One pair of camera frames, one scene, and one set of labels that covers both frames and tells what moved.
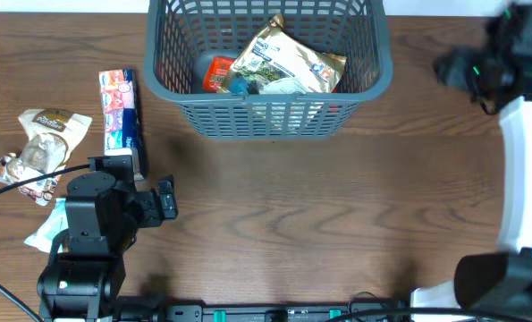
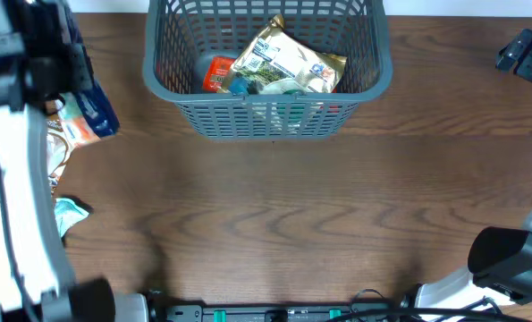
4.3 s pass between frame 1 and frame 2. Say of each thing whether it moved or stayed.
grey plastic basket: stayed
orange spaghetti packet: stayed
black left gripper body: moved
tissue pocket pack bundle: moved
